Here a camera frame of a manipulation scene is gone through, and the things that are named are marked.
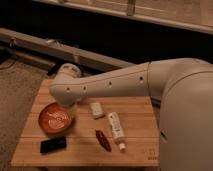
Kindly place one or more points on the white tube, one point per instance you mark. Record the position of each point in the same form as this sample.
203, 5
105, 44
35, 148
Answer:
117, 130

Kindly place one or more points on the white sponge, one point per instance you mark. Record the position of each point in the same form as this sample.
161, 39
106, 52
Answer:
96, 109

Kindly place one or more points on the orange bowl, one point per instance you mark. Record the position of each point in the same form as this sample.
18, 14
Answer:
54, 119

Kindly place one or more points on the wooden board table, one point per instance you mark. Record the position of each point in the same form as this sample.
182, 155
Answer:
83, 149

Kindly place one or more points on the dark red chili pepper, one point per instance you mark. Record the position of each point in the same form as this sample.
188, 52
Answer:
103, 140

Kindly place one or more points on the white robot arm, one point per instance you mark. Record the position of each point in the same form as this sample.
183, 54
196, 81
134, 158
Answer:
184, 88

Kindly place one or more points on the grey metal rail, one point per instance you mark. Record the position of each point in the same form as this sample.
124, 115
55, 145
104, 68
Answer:
65, 52

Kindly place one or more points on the black eraser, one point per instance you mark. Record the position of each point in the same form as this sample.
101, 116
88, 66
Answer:
54, 144

